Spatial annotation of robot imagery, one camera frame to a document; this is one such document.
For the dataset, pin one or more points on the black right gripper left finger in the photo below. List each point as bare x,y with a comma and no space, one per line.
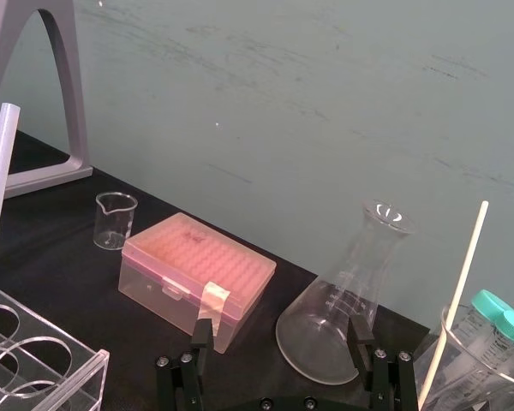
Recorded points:
199,355

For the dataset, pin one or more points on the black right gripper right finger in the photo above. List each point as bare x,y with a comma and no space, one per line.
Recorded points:
370,364

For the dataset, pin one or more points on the white stirring rod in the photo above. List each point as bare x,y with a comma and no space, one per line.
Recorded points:
452,308

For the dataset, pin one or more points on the clear glass conical flask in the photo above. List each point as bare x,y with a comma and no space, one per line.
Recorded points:
325,317

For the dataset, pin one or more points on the pink pipette tip box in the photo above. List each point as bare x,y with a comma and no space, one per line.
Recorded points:
197,274

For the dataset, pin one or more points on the large clear glass beaker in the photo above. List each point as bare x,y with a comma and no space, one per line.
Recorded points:
462,368

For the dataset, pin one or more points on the small clear glass beaker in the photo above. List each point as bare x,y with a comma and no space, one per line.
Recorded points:
113,222

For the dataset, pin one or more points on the black table cloth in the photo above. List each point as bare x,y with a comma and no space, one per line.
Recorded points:
68,265

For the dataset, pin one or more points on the clear acrylic tube rack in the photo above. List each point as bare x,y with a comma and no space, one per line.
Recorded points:
34,359

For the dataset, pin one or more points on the grey arched stand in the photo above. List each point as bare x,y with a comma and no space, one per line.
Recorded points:
34,94

